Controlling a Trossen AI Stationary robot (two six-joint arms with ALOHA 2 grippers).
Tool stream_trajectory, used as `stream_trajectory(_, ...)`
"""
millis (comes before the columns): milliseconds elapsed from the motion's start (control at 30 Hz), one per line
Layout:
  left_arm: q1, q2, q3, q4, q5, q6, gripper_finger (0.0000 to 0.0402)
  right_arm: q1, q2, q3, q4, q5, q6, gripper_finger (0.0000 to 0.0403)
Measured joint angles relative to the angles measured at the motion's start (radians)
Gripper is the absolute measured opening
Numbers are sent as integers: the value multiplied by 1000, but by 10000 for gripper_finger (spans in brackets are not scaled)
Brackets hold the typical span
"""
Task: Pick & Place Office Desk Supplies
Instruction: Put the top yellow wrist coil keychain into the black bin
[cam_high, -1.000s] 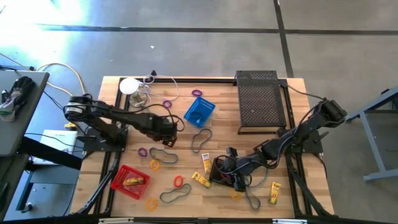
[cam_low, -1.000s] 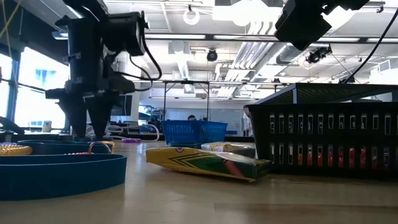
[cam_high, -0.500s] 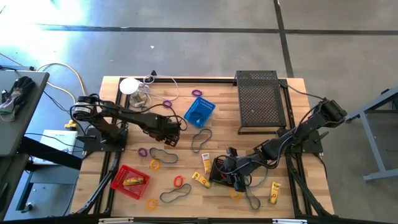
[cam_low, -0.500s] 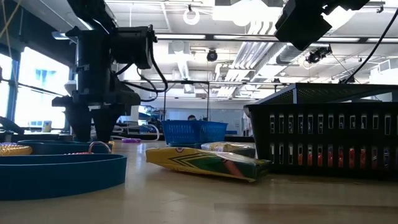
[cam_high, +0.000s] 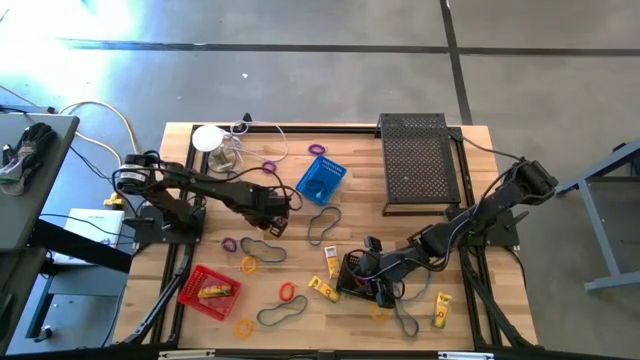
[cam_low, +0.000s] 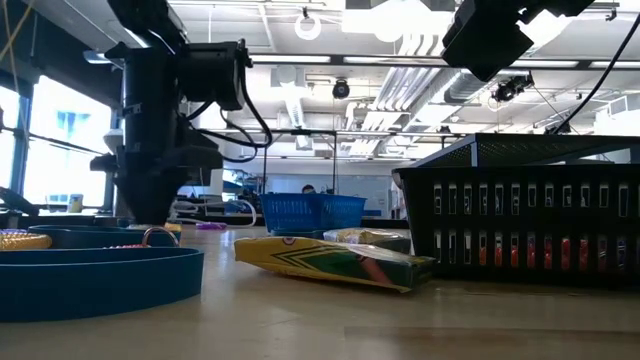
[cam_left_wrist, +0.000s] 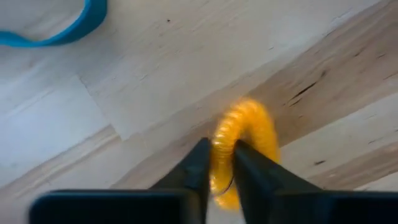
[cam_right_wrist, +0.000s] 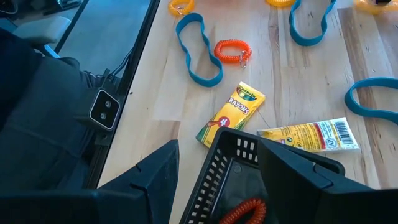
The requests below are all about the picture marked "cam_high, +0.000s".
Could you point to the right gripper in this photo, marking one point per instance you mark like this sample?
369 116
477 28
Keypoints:
382 267

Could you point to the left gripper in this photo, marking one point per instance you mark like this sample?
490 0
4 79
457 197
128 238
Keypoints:
267 205

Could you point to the orange coil wristband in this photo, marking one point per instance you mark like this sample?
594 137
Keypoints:
237 328
242 265
372 312

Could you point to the purple coil wristband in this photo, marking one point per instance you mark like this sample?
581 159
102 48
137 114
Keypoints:
309 149
263 167
223 245

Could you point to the yellow green crayon box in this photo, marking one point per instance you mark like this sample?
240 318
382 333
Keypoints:
441 312
215 291
324 289

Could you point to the plastic-wrapped yellow white pack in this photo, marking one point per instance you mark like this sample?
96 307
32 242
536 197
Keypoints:
332 262

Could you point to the red coil wristband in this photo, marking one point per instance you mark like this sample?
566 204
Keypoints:
280 291

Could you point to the large blue plate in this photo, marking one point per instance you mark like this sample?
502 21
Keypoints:
258 317

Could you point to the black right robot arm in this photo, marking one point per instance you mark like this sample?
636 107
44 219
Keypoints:
500 200

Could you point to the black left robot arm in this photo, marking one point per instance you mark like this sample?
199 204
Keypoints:
210 187

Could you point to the black mesh desk riser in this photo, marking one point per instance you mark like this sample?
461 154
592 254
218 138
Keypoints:
417 160

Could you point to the black side desk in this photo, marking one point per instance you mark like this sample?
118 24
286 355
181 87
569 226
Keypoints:
75 245

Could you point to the blue plastic basket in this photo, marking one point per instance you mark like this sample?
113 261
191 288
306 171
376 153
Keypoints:
330 170

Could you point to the silver aluminium bar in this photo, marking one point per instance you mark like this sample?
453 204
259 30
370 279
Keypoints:
465 355
187 354

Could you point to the red plastic basket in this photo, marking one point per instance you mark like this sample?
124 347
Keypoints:
192 295

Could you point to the white mushroom table lamp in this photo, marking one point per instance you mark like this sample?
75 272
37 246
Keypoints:
207 137

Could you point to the yellow plug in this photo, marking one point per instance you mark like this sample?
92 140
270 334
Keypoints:
114 201

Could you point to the white cardboard box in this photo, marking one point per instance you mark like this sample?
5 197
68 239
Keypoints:
95 225

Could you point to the grey metal table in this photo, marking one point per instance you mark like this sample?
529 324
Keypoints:
597 230

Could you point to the grey side table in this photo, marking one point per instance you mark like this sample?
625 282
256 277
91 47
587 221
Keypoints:
30 210

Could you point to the black work glove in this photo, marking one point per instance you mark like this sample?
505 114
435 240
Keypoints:
30 145

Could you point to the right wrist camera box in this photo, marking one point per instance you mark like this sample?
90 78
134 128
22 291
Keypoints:
373 244

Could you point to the black aluminium table frame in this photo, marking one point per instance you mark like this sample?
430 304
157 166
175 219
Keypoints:
320 354

